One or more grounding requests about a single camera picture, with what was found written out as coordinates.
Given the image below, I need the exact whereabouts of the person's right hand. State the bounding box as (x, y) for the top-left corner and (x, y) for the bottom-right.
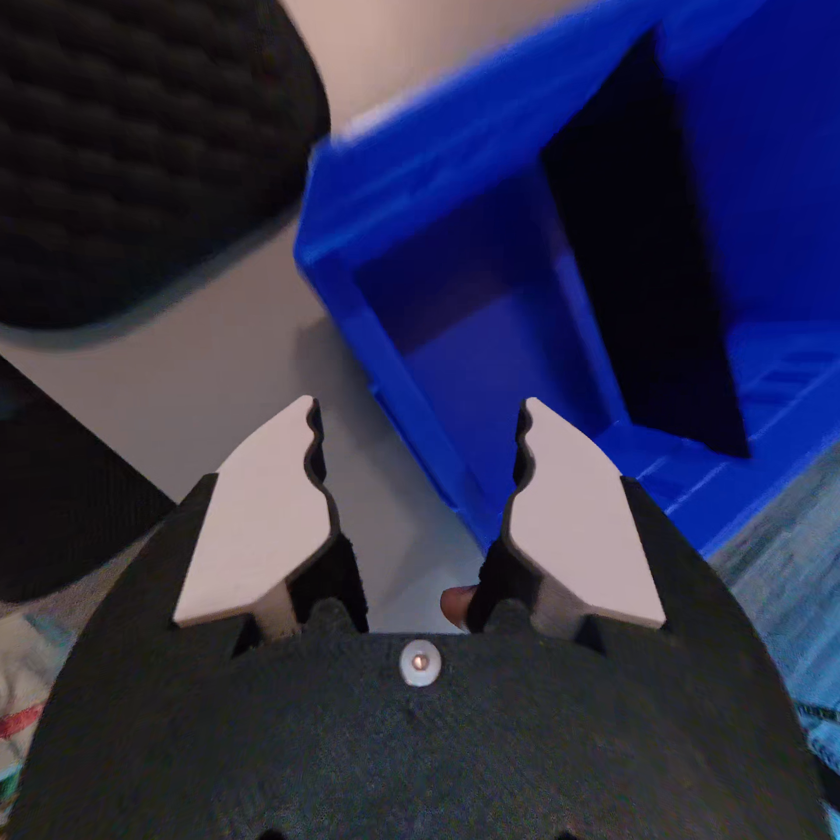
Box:
(441, 585), (479, 633)

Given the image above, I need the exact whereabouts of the black bin divider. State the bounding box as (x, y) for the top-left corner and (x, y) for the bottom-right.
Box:
(541, 26), (753, 460)

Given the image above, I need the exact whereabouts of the blue plastic bin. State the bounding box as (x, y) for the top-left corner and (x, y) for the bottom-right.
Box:
(294, 0), (840, 560)

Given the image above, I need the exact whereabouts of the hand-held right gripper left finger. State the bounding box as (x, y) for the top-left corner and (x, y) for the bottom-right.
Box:
(172, 395), (342, 641)

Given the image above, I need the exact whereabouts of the black quilted wrist pad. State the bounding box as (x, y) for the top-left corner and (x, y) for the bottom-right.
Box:
(0, 0), (332, 333)

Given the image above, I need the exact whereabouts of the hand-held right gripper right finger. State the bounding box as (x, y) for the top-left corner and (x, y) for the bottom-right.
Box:
(500, 396), (668, 639)

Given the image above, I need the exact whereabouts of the grey desk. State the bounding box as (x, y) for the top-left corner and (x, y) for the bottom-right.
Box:
(0, 0), (501, 635)

